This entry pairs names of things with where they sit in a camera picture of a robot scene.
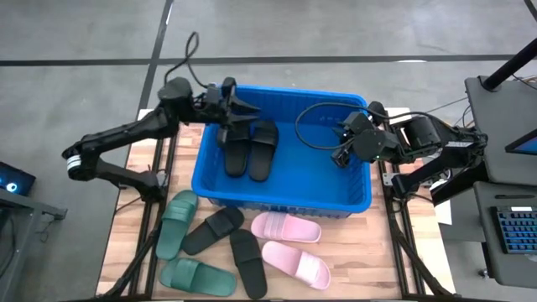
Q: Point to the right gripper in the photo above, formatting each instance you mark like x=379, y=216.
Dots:
x=358, y=123

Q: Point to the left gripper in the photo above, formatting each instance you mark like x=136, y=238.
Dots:
x=222, y=109

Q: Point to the black rubber slide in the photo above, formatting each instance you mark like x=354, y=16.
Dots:
x=249, y=264
x=237, y=155
x=263, y=157
x=212, y=230

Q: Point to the pink rubber slide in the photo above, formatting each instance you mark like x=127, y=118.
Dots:
x=285, y=227
x=295, y=262

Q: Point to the green rubber slide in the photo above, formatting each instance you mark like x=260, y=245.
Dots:
x=176, y=222
x=197, y=277

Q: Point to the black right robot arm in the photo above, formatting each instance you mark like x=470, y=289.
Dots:
x=419, y=134

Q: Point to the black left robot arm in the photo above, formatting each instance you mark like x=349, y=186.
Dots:
x=126, y=134

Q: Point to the blue plastic bin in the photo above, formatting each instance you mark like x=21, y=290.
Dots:
x=310, y=184

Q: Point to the white paper sheet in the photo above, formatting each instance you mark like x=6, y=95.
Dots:
x=444, y=213

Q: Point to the black slanted panel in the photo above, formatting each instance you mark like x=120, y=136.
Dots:
x=455, y=192

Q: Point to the grey desk panel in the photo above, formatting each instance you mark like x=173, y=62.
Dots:
x=507, y=109

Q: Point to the black computer monitor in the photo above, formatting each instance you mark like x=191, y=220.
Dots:
x=526, y=144

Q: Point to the backlit computer keyboard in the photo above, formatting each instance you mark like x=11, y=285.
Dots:
x=518, y=230

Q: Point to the black round pole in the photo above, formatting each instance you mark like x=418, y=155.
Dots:
x=512, y=65

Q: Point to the grey desk with keyboard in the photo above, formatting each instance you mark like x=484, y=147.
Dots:
x=512, y=268

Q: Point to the black computer blue lights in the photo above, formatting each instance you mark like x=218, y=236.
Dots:
x=17, y=178

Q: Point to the grey metal stand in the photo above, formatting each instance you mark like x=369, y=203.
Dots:
x=17, y=209

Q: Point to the grey metal bracket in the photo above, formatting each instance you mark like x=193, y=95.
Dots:
x=390, y=179

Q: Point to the black aluminium frame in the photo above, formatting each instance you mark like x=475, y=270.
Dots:
x=417, y=260
x=168, y=126

